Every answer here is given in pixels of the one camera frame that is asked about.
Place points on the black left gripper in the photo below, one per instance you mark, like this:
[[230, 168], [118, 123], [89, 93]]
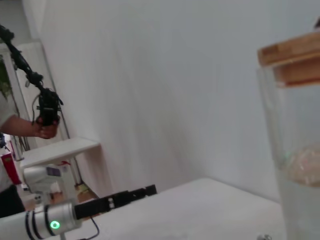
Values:
[[92, 206]]

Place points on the wooden jar lid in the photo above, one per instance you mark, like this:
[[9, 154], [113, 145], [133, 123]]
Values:
[[292, 52]]

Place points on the person left hand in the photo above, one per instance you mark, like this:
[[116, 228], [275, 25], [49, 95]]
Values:
[[48, 132]]

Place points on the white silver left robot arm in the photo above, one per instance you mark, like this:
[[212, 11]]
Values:
[[40, 220]]

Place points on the white desk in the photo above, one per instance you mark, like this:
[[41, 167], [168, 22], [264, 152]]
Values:
[[60, 150]]

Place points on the white silver wrist camera box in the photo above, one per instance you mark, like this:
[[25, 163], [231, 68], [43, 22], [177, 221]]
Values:
[[42, 177]]

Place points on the red box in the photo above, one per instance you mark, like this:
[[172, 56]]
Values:
[[10, 167]]

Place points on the green potted plant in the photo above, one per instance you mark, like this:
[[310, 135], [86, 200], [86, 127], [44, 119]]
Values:
[[4, 80]]

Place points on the person in white shirt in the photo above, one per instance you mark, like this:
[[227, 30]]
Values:
[[7, 115]]

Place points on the glass water dispenser jar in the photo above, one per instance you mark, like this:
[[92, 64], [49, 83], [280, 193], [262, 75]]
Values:
[[300, 205]]

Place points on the person left forearm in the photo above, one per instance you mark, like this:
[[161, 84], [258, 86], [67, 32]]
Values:
[[22, 127]]

